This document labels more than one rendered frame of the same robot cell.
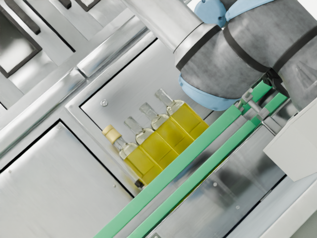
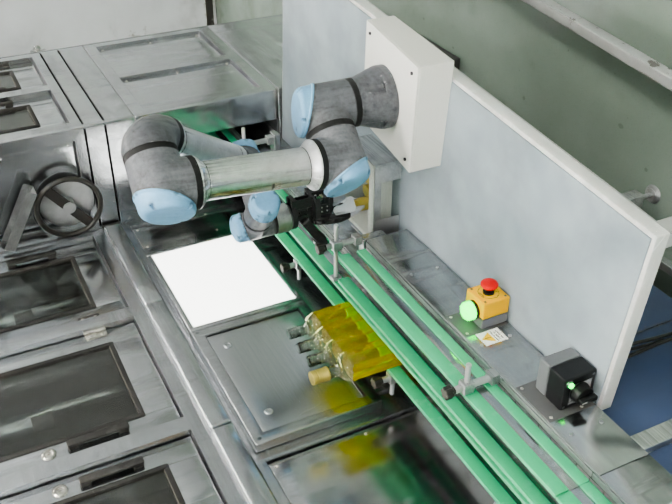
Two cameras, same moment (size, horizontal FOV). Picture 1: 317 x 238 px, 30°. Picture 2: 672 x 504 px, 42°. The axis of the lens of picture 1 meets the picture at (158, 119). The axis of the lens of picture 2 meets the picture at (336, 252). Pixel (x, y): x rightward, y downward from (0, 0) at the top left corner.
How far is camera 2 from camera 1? 1.53 m
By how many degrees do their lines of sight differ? 51
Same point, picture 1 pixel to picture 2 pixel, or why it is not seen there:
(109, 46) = (204, 394)
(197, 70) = (337, 156)
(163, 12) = (280, 155)
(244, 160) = (395, 255)
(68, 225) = (398, 483)
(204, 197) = (421, 282)
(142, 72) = (248, 374)
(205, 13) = (264, 201)
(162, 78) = (263, 362)
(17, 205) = not seen: outside the picture
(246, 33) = (328, 110)
